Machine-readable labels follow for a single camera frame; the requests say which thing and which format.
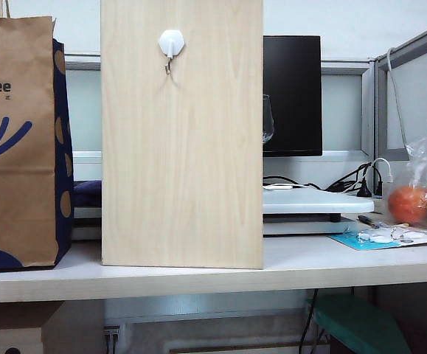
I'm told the white hanging cable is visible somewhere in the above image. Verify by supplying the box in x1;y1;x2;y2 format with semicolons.
386;46;411;156

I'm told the grey office partition frame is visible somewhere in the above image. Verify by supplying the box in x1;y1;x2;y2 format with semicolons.
367;17;427;196

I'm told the white short looped cable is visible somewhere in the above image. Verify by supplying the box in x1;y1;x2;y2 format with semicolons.
371;157;395;184

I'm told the green plastic stool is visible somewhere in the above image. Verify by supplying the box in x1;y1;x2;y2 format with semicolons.
305;293;414;354

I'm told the brown luckin coffee paper bag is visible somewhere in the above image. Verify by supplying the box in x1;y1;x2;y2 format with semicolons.
0;0;75;274

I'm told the clear wine glass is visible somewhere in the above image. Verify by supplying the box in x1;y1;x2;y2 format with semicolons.
263;94;276;145

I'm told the blue hook packaging card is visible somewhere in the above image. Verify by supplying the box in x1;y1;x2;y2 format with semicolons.
327;223;427;252

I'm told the black computer monitor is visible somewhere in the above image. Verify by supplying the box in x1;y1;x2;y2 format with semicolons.
263;35;324;158

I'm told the white adhesive wall hook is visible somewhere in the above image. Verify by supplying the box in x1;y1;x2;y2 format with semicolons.
158;29;187;77

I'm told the orange ball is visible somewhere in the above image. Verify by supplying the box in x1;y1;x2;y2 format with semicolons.
387;185;427;226

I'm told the clear plastic bag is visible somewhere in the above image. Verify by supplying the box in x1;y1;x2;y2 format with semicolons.
381;98;427;232

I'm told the black cable under table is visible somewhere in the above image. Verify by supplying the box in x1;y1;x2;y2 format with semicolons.
296;288;319;354

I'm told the light wooden board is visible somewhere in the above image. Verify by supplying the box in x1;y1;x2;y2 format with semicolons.
100;0;265;271

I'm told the dark blue cloth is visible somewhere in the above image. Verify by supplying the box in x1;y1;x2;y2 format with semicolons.
72;180;103;208

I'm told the black power cable bundle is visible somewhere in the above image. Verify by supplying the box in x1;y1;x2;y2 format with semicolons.
325;162;383;198

